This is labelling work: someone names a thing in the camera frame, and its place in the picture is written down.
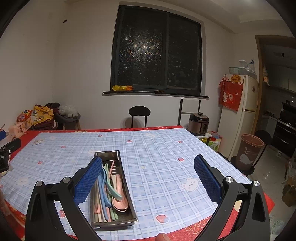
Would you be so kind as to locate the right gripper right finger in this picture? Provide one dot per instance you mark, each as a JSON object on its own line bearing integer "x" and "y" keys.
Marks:
{"x": 252, "y": 222}

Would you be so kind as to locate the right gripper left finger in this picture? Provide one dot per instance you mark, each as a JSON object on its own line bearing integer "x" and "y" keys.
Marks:
{"x": 42, "y": 219}

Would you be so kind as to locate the black kitchen oven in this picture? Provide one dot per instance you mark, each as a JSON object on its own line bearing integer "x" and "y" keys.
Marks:
{"x": 284, "y": 134}

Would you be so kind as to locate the person's right hand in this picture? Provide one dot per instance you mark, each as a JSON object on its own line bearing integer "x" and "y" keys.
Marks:
{"x": 162, "y": 237}

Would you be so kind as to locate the small paper packet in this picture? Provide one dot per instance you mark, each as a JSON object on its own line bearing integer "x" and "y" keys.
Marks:
{"x": 38, "y": 142}

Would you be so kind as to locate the pile of yellow clothes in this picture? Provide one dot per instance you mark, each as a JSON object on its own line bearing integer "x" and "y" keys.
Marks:
{"x": 41, "y": 117}

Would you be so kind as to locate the blue spoon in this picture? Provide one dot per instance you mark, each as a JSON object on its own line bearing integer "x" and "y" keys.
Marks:
{"x": 106, "y": 199}

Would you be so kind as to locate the grey stool with bag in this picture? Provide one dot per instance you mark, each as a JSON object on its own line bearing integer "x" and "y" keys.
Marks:
{"x": 67, "y": 118}

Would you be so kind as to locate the steel utensil tray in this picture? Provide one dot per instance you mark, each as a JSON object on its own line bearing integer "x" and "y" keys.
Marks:
{"x": 121, "y": 214}

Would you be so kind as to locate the brown trash bin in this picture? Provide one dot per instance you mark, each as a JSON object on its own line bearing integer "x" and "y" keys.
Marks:
{"x": 249, "y": 149}

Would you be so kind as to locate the blue plaid tablecloth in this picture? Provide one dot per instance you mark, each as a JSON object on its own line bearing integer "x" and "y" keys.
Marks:
{"x": 166, "y": 192}

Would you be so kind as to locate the pink chopstick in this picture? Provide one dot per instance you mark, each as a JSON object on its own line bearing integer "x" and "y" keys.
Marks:
{"x": 110, "y": 170}

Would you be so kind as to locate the white refrigerator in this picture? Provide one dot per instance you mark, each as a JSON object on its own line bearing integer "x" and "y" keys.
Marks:
{"x": 234, "y": 124}

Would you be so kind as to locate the brown rice cooker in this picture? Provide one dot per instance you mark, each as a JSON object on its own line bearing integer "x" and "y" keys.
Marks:
{"x": 198, "y": 124}

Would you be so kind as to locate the yellow package on sill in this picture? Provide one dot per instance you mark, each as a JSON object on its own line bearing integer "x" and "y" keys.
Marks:
{"x": 121, "y": 88}

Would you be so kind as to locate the black metal rack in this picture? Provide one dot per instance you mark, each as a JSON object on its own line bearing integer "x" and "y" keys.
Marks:
{"x": 187, "y": 107}

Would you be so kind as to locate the red cloth on fridge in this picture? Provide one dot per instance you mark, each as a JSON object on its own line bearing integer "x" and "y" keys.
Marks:
{"x": 231, "y": 87}

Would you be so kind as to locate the black round-back chair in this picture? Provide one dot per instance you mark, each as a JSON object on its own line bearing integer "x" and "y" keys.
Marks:
{"x": 139, "y": 111}

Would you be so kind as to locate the dark window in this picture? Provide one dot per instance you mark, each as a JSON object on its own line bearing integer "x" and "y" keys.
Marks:
{"x": 157, "y": 52}

